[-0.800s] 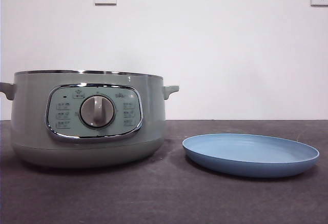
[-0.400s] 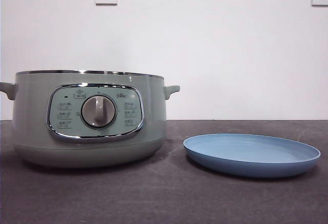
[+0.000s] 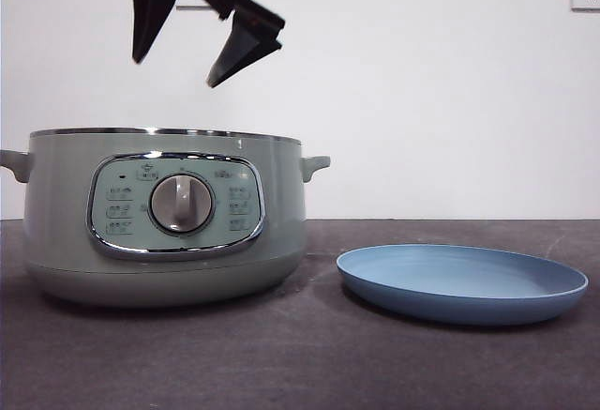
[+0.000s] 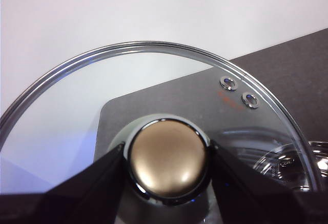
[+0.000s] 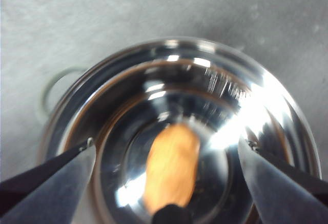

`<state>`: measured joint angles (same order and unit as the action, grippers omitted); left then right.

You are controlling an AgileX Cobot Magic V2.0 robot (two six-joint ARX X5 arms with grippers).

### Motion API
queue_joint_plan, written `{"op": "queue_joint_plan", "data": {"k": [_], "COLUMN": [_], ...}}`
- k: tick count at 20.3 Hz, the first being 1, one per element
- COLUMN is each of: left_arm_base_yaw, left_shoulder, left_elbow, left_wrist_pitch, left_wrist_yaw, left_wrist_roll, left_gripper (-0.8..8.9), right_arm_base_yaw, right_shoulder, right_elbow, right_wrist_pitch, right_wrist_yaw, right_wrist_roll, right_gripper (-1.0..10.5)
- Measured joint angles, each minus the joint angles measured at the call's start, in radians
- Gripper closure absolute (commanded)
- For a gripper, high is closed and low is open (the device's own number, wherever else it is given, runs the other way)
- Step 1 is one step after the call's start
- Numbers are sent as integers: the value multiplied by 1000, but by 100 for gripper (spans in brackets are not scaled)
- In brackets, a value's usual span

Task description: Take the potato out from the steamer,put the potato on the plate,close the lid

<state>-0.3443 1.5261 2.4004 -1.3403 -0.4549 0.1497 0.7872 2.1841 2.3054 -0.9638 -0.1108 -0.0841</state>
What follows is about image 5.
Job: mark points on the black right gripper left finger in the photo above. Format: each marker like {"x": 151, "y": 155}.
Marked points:
{"x": 46, "y": 193}

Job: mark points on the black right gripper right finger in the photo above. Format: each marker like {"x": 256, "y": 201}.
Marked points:
{"x": 279, "y": 190}

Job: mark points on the brown potato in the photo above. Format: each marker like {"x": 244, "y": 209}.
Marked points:
{"x": 171, "y": 167}

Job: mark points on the pale green electric steamer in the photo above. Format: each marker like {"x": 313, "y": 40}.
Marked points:
{"x": 179, "y": 85}

